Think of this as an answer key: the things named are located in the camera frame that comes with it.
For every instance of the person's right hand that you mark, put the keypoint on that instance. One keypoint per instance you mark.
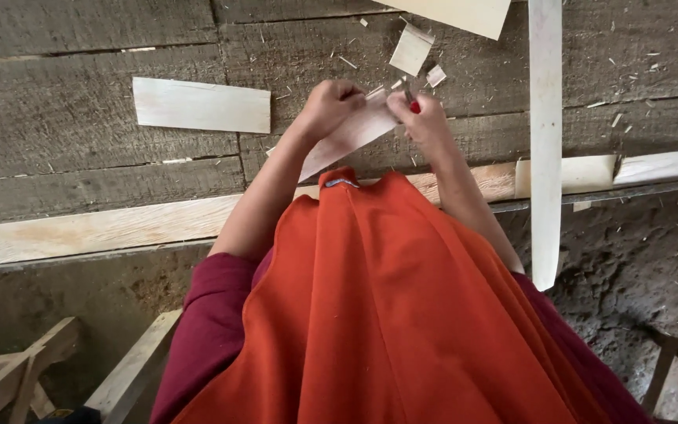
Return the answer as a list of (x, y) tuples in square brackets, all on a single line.
[(424, 121)]

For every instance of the person's left hand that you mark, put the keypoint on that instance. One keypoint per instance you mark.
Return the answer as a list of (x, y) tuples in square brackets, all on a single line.
[(327, 106)]

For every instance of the person's left fingers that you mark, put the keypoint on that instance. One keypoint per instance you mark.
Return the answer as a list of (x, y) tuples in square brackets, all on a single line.
[(348, 94)]

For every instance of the person's right fingers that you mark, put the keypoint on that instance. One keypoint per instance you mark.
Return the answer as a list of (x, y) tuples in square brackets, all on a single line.
[(402, 105)]

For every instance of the thin pale wood veneer piece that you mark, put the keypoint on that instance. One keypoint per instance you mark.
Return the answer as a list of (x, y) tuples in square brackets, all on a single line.
[(348, 134)]

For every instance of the tiny veneer offcut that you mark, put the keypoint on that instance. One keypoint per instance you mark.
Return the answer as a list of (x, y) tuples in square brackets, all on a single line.
[(436, 76)]

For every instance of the small square veneer offcut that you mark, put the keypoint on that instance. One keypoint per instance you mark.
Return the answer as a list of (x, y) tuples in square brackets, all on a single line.
[(411, 50)]

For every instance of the large pale veneer sheet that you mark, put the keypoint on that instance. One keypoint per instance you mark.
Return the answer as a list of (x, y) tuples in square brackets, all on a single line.
[(454, 15)]

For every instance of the long narrow veneer strip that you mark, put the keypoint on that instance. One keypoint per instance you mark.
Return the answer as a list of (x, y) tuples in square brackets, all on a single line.
[(545, 141)]

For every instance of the rectangular pale veneer sheet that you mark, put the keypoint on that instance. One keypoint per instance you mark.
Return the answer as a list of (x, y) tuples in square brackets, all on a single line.
[(201, 105)]

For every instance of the pale veneer patch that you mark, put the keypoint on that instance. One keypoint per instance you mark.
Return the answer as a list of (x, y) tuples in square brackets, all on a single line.
[(586, 174)]

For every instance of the orange cloth garment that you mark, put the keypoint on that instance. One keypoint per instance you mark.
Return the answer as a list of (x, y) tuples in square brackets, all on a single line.
[(392, 318)]

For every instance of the long pale wooden edge plank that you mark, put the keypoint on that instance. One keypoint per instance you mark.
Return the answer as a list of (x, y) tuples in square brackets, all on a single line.
[(139, 224)]

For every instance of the maroon sleeved shirt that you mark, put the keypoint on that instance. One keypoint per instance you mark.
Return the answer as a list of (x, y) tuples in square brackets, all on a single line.
[(212, 330)]

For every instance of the wooden stool frame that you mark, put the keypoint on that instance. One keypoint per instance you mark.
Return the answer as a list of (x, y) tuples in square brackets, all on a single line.
[(677, 371)]

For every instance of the wooden frame stand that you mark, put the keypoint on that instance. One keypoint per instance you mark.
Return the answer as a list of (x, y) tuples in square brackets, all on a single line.
[(62, 377)]

